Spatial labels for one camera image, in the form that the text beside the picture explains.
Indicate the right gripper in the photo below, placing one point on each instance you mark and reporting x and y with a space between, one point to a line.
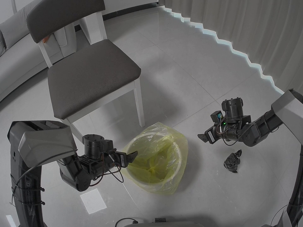
210 136

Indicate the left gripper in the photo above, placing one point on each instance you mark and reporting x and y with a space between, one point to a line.
119 161

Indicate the yellow plastic bag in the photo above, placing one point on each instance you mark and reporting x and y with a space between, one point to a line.
165 174

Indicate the black plastic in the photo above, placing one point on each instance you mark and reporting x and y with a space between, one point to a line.
233 162

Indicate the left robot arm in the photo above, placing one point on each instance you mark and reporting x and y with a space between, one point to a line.
45 145

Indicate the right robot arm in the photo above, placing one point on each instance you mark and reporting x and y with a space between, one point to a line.
284 107

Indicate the grey trash bin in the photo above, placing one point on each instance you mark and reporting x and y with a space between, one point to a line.
181 158

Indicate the white chair with grey cushions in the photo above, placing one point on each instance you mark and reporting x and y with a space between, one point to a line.
90 79

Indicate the beige curtain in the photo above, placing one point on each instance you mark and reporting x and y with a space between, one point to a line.
248 20

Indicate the orange cushion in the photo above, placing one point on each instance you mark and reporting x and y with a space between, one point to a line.
46 39

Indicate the pale grey sofa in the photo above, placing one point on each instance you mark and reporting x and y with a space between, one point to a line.
21 60

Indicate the dark grey cushion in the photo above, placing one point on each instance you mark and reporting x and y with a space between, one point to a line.
2 41

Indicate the pale grey cushion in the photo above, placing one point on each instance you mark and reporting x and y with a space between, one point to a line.
11 20
37 2

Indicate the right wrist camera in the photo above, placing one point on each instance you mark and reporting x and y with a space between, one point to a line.
216 116

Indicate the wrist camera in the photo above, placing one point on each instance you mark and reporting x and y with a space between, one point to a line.
109 145
216 116

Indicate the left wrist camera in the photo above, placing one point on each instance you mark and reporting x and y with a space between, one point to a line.
109 145

